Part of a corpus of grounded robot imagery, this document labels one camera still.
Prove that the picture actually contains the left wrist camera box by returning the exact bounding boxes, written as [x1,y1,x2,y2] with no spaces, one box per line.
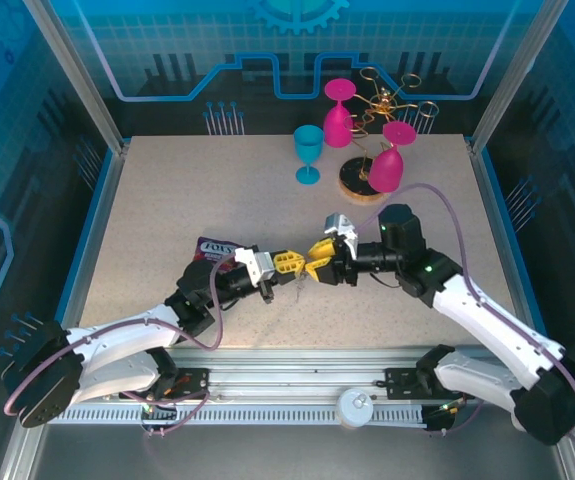
[233,244,277,287]

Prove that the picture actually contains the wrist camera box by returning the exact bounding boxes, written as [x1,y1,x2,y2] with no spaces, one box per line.
[233,244,277,287]
[322,211,361,262]

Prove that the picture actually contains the gold wire glass rack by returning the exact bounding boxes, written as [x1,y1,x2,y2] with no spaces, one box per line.
[338,66,441,204]

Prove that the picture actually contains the aluminium side rail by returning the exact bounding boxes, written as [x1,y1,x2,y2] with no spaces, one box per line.
[51,142,131,362]
[465,139,544,362]

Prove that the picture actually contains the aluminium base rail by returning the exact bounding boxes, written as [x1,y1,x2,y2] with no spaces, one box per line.
[31,346,568,407]

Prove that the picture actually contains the pink plastic goblet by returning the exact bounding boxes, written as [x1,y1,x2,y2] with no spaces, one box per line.
[367,122,417,194]
[322,78,358,149]

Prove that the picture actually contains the white slotted cable duct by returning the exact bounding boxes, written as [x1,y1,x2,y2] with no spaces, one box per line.
[49,406,429,426]

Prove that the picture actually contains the purple candy bag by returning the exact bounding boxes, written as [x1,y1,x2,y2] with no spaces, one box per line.
[194,236,246,265]

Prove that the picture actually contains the aluminium frame post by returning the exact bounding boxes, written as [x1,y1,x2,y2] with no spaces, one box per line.
[21,0,131,152]
[469,0,557,154]

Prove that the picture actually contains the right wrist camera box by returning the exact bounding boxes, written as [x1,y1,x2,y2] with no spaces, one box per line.
[322,211,361,262]

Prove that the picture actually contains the blue plastic goblet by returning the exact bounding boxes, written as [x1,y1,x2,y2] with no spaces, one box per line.
[293,124,326,187]

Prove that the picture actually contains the white round knob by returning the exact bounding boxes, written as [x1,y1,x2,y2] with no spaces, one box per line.
[336,388,375,431]

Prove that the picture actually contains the grey metal keyring holder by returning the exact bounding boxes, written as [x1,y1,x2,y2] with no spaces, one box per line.
[291,276,313,309]

